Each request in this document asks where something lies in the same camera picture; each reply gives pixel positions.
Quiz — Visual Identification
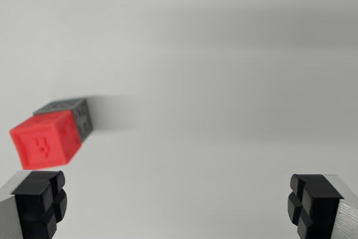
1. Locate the red plastic cube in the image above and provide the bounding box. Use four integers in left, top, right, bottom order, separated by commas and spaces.
9, 110, 82, 170

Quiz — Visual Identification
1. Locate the gripper left finger with black rubber pad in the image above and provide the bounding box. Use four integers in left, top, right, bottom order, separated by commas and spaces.
0, 170, 68, 239

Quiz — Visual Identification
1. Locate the gripper right finger with black rubber pad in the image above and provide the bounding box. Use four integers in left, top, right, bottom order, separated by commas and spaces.
287, 174, 358, 239

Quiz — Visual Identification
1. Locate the grey plastic cube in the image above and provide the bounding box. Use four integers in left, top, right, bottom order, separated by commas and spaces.
33, 97, 93, 143

